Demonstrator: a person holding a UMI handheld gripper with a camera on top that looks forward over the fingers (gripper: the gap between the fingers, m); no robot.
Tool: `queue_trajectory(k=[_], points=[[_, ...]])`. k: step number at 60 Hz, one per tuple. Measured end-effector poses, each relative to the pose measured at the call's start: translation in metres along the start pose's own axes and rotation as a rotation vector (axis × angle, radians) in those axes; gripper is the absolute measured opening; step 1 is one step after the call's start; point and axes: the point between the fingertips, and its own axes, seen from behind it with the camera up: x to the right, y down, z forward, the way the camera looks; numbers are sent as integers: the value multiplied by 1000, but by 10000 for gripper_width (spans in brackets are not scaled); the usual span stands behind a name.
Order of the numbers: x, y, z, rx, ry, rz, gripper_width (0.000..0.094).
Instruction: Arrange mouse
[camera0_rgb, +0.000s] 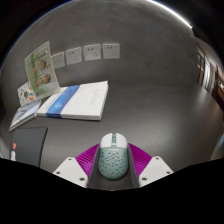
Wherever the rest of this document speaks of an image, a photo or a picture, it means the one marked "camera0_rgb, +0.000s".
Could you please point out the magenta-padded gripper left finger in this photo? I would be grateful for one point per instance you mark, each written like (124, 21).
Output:
(71, 170)

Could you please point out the small white sticker card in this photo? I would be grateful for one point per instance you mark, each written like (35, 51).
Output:
(26, 95)

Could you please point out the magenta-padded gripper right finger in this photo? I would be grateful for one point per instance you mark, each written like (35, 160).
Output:
(153, 170)

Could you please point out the black mouse pad with cartoon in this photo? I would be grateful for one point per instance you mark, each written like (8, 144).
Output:
(30, 146)

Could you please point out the grey striped booklet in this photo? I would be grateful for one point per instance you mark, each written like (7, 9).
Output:
(25, 115)

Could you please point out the green and white computer mouse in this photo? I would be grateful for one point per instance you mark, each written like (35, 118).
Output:
(113, 160)

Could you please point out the green printed sign stand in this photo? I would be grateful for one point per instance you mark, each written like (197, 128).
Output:
(41, 71)

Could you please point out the white book with blue stripe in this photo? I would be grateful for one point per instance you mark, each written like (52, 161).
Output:
(83, 101)

